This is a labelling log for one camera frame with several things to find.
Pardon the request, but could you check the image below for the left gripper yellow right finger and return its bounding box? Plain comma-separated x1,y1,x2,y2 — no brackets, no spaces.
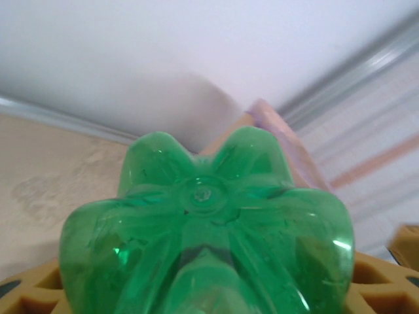
340,250,419,314

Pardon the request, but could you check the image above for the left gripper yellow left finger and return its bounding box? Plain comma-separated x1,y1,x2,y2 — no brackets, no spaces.
0,258,71,314

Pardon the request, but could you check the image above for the green plastic bottle yellow cap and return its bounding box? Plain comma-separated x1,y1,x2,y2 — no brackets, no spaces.
58,126,356,314

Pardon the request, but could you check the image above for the aluminium table edge rail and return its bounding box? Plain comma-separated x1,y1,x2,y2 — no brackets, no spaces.
0,96,140,147

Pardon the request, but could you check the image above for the aluminium frame post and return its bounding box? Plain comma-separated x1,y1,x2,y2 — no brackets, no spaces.
278,12,419,127

